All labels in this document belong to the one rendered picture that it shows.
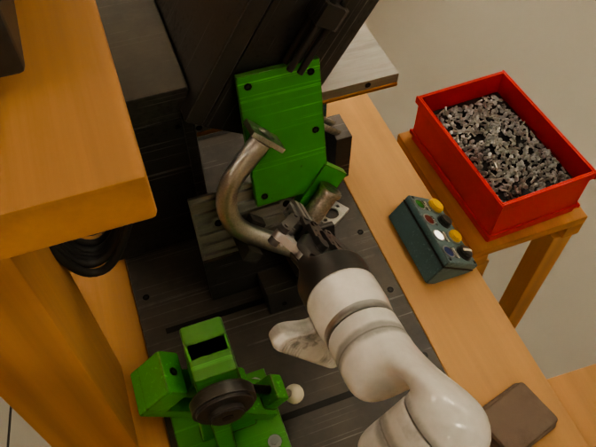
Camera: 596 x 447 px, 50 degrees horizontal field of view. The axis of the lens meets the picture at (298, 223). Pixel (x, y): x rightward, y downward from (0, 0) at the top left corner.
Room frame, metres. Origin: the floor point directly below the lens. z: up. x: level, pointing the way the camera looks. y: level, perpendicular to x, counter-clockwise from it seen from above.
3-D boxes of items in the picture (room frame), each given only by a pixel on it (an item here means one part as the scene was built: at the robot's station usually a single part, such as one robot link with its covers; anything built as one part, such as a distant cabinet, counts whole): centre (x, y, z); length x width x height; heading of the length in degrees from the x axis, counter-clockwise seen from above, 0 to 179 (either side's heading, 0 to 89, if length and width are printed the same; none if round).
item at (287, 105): (0.65, 0.03, 1.17); 0.13 x 0.12 x 0.20; 20
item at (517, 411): (0.31, -0.31, 0.91); 0.10 x 0.08 x 0.03; 124
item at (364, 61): (0.81, 0.05, 1.11); 0.39 x 0.16 x 0.03; 110
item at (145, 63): (0.76, 0.28, 1.07); 0.30 x 0.18 x 0.34; 20
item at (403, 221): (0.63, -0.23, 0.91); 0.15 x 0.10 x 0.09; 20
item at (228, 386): (0.25, 0.08, 1.12); 0.07 x 0.03 x 0.08; 110
